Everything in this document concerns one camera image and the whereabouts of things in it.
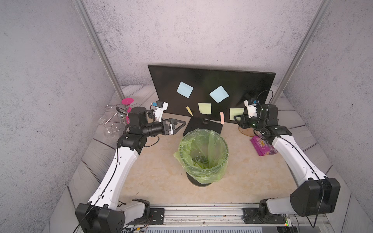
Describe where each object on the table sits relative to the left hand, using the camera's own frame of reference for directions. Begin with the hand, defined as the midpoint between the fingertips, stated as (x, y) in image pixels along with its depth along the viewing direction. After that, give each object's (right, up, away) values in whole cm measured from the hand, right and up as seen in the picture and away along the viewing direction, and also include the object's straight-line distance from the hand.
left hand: (182, 124), depth 66 cm
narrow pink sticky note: (+22, +3, +21) cm, 31 cm away
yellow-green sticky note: (+12, +9, +21) cm, 26 cm away
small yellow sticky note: (+3, +8, +25) cm, 27 cm away
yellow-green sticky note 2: (+28, +7, +14) cm, 32 cm away
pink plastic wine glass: (-35, +14, +25) cm, 45 cm away
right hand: (+29, +5, +13) cm, 33 cm away
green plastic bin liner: (+11, -18, +20) cm, 29 cm away
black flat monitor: (+34, +24, +24) cm, 48 cm away
